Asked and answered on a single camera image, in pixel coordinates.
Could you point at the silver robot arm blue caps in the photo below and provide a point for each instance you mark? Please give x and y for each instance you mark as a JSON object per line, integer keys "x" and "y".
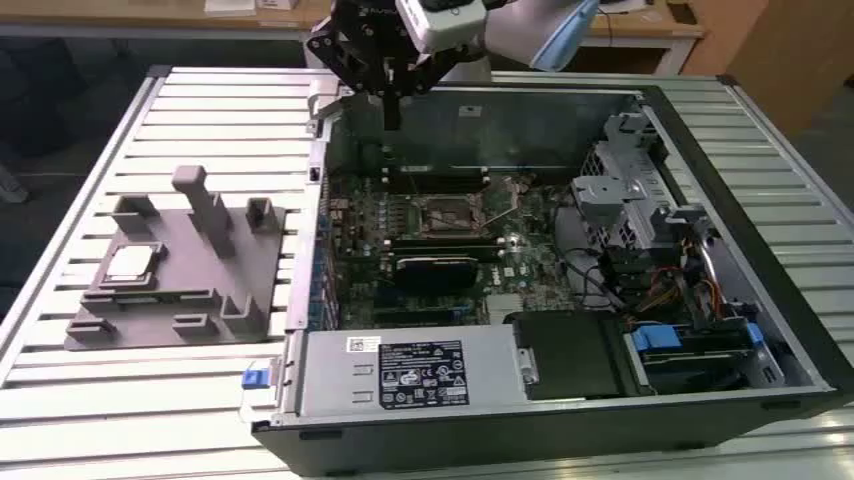
{"x": 507, "y": 40}

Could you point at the wooden cabinet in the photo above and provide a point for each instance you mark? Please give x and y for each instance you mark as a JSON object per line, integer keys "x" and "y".
{"x": 787, "y": 50}

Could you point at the black graphics card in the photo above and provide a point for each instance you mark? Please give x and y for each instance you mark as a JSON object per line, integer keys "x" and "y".
{"x": 436, "y": 275}

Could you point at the CPU socket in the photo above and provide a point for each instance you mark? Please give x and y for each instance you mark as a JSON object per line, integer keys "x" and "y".
{"x": 447, "y": 205}

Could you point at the white chair base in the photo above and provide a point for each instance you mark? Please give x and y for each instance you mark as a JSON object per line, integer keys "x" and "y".
{"x": 9, "y": 187}

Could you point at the metal disk bay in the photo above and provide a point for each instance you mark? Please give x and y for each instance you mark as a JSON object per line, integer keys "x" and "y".
{"x": 767, "y": 370}

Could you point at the green motherboard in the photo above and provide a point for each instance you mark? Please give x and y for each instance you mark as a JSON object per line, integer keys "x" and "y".
{"x": 534, "y": 260}

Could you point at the white labelled box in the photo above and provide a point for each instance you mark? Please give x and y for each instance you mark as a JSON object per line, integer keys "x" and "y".
{"x": 276, "y": 4}

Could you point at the green RAM stick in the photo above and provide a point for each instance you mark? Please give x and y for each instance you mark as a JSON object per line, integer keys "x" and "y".
{"x": 167, "y": 299}

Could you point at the silver CPU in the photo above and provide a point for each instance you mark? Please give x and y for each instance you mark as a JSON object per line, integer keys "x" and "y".
{"x": 134, "y": 262}

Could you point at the silver power supply black label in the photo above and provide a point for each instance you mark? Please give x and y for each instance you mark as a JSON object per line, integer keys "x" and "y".
{"x": 494, "y": 360}

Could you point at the metal drive cage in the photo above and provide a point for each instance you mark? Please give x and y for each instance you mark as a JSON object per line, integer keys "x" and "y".
{"x": 614, "y": 195}

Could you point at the silver finned heat sink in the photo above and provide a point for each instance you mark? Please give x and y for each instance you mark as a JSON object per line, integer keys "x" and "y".
{"x": 504, "y": 306}

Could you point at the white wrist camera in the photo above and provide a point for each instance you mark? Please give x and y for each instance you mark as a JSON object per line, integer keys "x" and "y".
{"x": 447, "y": 27}

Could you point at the black RAM slot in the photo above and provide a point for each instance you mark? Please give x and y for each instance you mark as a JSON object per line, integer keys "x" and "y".
{"x": 494, "y": 255}
{"x": 440, "y": 185}
{"x": 440, "y": 171}
{"x": 440, "y": 244}

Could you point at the black plastic shroud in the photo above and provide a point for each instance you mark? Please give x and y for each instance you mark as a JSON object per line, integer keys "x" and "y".
{"x": 574, "y": 355}

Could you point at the black expansion slot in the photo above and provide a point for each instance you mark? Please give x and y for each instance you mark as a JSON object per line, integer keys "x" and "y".
{"x": 414, "y": 316}

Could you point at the grey parts rack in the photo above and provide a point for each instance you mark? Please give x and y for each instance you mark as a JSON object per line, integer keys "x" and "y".
{"x": 167, "y": 227}

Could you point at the blue case latch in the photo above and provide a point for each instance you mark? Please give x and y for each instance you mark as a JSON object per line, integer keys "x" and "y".
{"x": 255, "y": 379}

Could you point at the small blue plastic tab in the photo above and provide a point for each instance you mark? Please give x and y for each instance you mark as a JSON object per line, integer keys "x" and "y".
{"x": 754, "y": 335}

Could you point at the black PC case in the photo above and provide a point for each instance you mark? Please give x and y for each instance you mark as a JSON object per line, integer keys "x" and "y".
{"x": 467, "y": 440}

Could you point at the black office chair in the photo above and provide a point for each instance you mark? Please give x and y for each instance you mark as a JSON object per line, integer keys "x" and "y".
{"x": 40, "y": 110}

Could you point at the grey plastic bracket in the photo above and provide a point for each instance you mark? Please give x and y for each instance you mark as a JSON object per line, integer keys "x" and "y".
{"x": 681, "y": 216}

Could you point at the wooden desk white legs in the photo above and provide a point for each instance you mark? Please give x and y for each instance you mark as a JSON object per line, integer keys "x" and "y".
{"x": 134, "y": 15}

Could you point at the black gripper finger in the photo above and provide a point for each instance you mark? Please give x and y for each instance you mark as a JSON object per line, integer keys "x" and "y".
{"x": 427, "y": 72}
{"x": 340, "y": 60}

